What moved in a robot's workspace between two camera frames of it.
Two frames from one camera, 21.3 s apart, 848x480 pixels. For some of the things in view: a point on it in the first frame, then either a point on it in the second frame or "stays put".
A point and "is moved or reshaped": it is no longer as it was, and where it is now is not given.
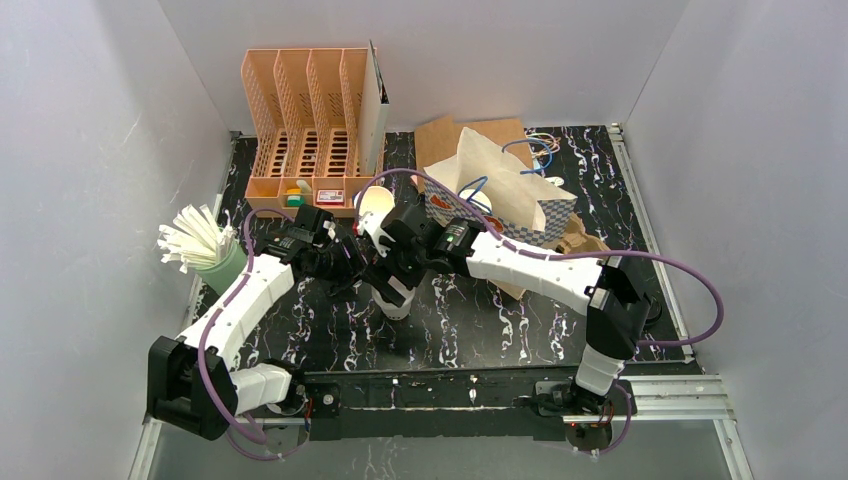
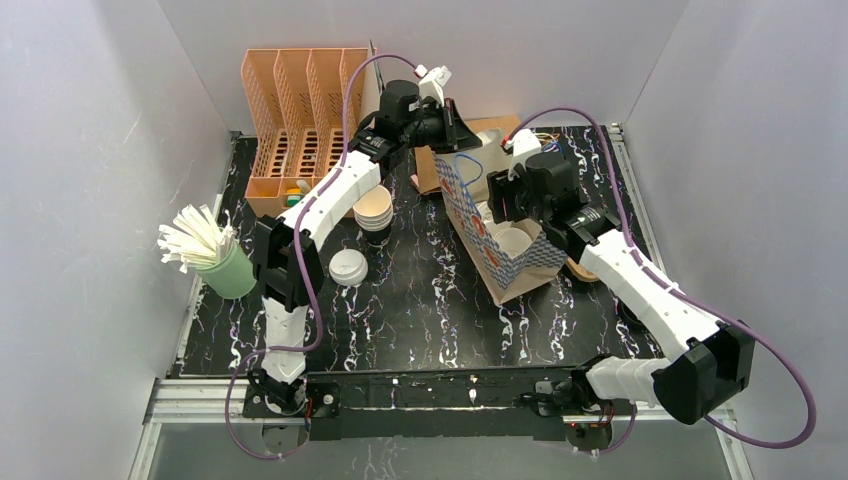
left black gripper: x=351 y=263 -> x=451 y=125
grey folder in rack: x=373 y=116 stays put
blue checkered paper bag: x=512 y=196 is moved or reshaped
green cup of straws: x=195 y=241 stays put
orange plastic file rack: x=306 y=105 stays put
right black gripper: x=403 y=263 -> x=499 y=196
